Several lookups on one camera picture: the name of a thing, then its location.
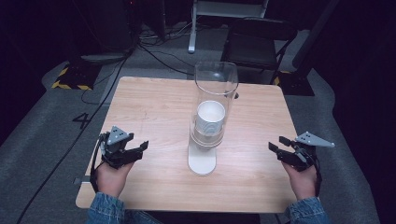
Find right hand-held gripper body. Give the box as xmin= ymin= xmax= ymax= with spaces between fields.
xmin=277 ymin=131 xmax=336 ymax=173

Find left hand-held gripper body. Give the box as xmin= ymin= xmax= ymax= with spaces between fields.
xmin=99 ymin=125 xmax=144 ymax=171

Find white paper cup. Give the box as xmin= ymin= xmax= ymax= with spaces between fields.
xmin=194 ymin=99 xmax=227 ymax=138

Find clear cup dispenser white base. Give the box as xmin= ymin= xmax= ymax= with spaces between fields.
xmin=187 ymin=61 xmax=240 ymax=177

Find person's left hand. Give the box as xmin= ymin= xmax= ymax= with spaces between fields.
xmin=95 ymin=161 xmax=135 ymax=199

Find person's right hand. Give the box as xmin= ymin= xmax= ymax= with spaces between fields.
xmin=281 ymin=161 xmax=319 ymax=201

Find grey tape strip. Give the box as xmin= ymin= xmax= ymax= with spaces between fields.
xmin=73 ymin=175 xmax=92 ymax=186

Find black yellow striped stand base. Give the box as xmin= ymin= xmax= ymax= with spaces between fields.
xmin=273 ymin=70 xmax=316 ymax=97
xmin=50 ymin=63 xmax=103 ymax=91

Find black folding chair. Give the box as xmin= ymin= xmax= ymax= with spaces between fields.
xmin=219 ymin=18 xmax=299 ymax=86

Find black slanted stand pole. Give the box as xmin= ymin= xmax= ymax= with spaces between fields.
xmin=291 ymin=0 xmax=341 ymax=70

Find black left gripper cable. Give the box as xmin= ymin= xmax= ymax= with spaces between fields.
xmin=89 ymin=133 xmax=108 ymax=194

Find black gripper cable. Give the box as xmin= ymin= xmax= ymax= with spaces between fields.
xmin=312 ymin=152 xmax=323 ymax=198
xmin=89 ymin=133 xmax=108 ymax=194

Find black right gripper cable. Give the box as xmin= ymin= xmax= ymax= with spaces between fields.
xmin=312 ymin=152 xmax=323 ymax=198

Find long black floor cable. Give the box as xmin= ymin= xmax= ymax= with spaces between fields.
xmin=16 ymin=50 xmax=134 ymax=224

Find white desk frame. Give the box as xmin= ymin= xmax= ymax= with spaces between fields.
xmin=187 ymin=0 xmax=271 ymax=54

